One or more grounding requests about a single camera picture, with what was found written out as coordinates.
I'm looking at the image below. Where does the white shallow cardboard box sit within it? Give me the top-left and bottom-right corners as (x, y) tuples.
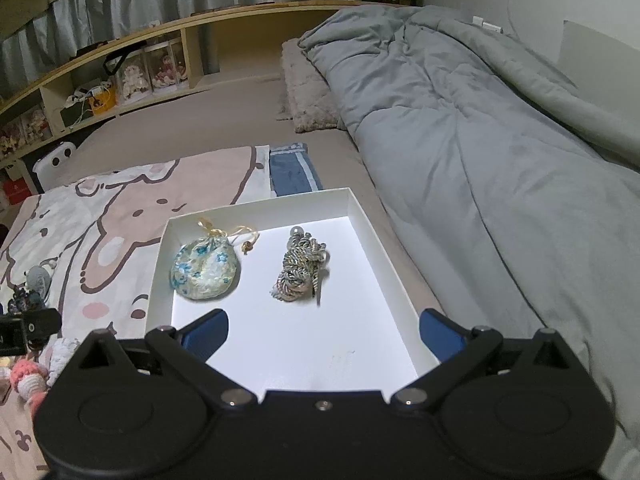
(145, 187), (441, 393)

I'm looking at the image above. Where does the wooden headboard shelf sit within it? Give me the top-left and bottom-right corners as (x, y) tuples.
(0, 2), (361, 171)

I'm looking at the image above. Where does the printed cartoon blanket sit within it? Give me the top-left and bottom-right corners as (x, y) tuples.
(0, 144), (323, 480)

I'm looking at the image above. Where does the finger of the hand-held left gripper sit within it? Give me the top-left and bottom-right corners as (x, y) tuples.
(0, 309), (62, 356)

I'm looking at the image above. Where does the yellow paper bag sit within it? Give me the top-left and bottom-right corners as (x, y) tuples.
(89, 87), (117, 116)

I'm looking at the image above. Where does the grey duvet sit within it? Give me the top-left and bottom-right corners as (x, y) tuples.
(299, 5), (640, 426)

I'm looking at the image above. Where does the grey crochet toy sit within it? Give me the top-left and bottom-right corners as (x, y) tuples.
(25, 265), (53, 306)

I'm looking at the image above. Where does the pink crochet toy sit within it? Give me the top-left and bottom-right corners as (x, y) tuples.
(7, 357), (51, 413)

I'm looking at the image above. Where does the red box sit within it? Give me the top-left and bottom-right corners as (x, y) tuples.
(2, 177), (36, 206)

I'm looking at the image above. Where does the fluffy beige pillow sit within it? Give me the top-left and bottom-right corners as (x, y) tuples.
(277, 37), (346, 133)

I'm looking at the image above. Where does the doll display box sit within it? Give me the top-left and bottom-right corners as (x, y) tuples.
(150, 44), (190, 93)
(117, 55), (152, 103)

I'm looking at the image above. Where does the dark beaded charm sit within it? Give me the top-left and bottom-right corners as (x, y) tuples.
(6, 285), (46, 317)

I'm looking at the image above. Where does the white crochet toy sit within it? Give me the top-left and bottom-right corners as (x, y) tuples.
(47, 337), (81, 377)

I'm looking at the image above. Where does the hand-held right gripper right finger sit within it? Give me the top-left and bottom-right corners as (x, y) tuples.
(391, 308), (573, 407)

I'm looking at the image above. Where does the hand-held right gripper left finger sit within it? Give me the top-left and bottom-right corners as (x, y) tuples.
(70, 309), (258, 407)

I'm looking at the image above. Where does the row of small figurines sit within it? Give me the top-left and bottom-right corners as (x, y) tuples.
(0, 110), (52, 157)

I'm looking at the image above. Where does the white space heater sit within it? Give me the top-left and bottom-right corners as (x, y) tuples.
(32, 142), (76, 193)

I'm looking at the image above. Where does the floral drawstring pouch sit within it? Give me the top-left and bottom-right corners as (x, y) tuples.
(170, 217), (261, 303)

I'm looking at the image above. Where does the black bag strap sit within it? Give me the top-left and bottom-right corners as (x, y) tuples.
(102, 50), (132, 77)

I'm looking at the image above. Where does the braided rope bundle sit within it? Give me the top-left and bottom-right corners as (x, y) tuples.
(272, 226), (331, 307)

